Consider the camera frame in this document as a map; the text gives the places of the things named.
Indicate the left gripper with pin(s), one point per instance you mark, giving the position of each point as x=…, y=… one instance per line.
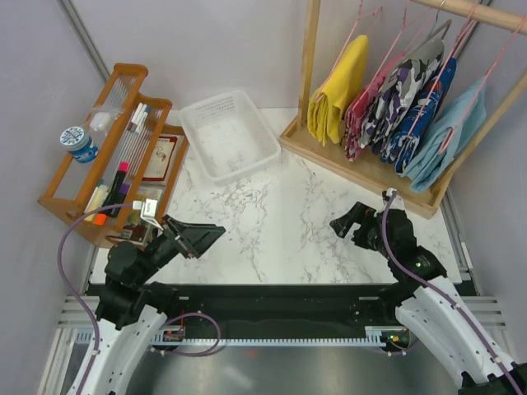
x=197, y=237

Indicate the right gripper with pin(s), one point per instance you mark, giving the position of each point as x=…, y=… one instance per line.
x=361, y=214

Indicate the pink camouflage trousers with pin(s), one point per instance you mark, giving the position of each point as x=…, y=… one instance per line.
x=357, y=110

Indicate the yellow trousers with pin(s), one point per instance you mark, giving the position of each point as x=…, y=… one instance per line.
x=329, y=103

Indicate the pink hanger of camouflage trousers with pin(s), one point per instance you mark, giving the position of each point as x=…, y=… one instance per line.
x=424, y=19

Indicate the pink hanger of yellow trousers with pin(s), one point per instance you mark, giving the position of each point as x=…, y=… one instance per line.
x=361, y=16

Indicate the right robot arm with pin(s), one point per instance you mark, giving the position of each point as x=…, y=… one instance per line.
x=426, y=302

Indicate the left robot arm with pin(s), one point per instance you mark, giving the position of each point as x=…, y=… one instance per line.
x=132, y=308

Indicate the blue patterned trousers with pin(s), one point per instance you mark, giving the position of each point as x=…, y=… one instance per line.
x=405, y=140

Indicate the pink hanger of light trousers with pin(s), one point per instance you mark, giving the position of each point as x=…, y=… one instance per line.
x=445, y=143

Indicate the light blue trousers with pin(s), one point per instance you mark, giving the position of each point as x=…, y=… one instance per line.
x=428, y=164

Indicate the grey purple camouflage trousers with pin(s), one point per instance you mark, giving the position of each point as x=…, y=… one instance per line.
x=397, y=94

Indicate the grey metal hanger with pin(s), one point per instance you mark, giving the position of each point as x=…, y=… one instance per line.
x=441, y=30

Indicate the wooden clothes rack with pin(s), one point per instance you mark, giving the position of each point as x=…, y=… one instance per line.
x=368, y=172

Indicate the yellow illustrated book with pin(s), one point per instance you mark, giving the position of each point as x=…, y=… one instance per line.
x=136, y=230

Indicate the red bordered card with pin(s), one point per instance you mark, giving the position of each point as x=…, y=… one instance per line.
x=161, y=159

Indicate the purple black highlighter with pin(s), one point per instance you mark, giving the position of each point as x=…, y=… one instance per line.
x=118, y=199

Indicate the orange highlighter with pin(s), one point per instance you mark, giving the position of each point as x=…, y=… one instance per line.
x=100, y=219

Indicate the wooden desk organizer shelf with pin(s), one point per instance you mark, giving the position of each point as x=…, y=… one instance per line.
x=74, y=183

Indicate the pink black highlighter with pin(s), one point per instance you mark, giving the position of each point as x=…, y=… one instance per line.
x=117, y=183

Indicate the white plastic basket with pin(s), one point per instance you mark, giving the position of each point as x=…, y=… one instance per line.
x=229, y=136

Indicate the pale yellow highlighter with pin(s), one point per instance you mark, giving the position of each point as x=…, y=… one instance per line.
x=97, y=198

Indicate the white marker pens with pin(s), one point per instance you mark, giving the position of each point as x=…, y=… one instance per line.
x=138, y=119

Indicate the white earbuds case in bag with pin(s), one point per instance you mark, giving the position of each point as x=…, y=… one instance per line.
x=100, y=121

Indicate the blue lidded jar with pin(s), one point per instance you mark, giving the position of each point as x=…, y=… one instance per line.
x=77, y=141

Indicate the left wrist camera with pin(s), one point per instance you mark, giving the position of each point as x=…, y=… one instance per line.
x=148, y=209

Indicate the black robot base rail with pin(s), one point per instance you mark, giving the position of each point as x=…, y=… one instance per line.
x=289, y=312

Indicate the white cable duct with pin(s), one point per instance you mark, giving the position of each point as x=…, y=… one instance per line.
x=174, y=336

